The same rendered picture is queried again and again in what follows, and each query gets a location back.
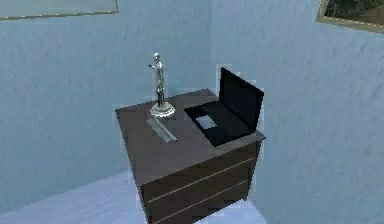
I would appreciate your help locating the black open laptop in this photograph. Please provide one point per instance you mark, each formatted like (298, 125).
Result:
(233, 110)

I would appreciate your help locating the grey flat remote control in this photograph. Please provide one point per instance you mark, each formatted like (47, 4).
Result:
(161, 130)

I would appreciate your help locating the silver figure statue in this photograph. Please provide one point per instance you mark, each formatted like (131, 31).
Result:
(160, 90)

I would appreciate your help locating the dark brown chest of drawers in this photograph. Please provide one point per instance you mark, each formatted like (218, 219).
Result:
(186, 160)

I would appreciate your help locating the dark framed wall picture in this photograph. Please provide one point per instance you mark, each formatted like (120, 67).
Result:
(356, 11)

